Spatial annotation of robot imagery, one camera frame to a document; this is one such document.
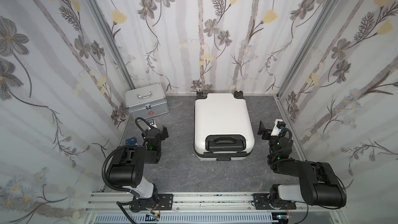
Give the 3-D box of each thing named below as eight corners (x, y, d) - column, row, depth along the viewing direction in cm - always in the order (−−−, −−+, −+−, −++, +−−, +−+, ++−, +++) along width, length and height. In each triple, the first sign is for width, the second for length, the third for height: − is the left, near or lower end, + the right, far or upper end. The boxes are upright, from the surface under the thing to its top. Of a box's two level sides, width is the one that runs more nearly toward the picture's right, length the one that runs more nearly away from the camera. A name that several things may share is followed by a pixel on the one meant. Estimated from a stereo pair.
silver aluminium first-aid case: (136, 124, 106) (127, 109, 93) (133, 105, 117) (124, 89, 104) (170, 113, 112) (166, 98, 99) (164, 97, 123) (160, 81, 110)
